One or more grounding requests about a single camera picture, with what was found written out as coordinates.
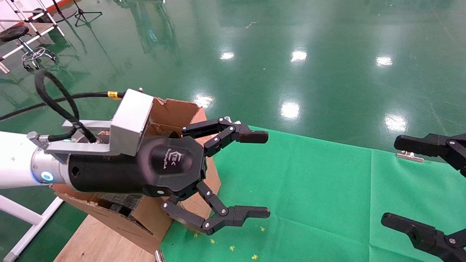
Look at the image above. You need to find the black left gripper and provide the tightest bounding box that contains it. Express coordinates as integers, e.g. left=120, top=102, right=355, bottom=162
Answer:
left=67, top=117, right=270, bottom=235

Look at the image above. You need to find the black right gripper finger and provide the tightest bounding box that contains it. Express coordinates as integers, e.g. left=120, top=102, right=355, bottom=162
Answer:
left=394, top=134, right=466, bottom=177
left=381, top=213, right=466, bottom=262

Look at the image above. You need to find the small cardboard box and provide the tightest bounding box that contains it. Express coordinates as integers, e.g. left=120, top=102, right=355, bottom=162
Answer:
left=171, top=135, right=221, bottom=233

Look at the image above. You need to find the large open cardboard carton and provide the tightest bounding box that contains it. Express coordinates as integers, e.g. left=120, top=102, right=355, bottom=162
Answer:
left=50, top=96, right=208, bottom=254

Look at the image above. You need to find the green table cloth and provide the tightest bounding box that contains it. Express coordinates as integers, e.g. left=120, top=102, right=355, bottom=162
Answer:
left=160, top=124, right=466, bottom=262

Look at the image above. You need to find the black tripod stand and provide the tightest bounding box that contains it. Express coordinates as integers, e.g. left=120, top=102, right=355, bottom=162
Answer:
left=71, top=0, right=103, bottom=28

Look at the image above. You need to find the black round-base stand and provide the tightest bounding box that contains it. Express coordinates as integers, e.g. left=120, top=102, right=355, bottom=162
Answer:
left=32, top=0, right=78, bottom=23

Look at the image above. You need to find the black round wheeled stool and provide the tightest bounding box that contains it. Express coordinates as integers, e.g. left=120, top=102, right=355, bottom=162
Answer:
left=0, top=25, right=59, bottom=71

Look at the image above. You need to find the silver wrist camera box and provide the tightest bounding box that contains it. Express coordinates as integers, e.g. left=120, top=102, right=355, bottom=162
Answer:
left=46, top=88, right=154, bottom=164

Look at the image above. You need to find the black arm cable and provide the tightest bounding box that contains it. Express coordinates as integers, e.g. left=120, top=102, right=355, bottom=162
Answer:
left=0, top=69, right=126, bottom=143

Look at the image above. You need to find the white table leg frame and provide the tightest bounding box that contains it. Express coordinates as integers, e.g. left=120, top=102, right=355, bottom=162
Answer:
left=0, top=195, right=64, bottom=262

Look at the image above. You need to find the white metal frame rack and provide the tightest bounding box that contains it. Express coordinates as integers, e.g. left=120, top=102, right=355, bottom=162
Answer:
left=0, top=0, right=66, bottom=73

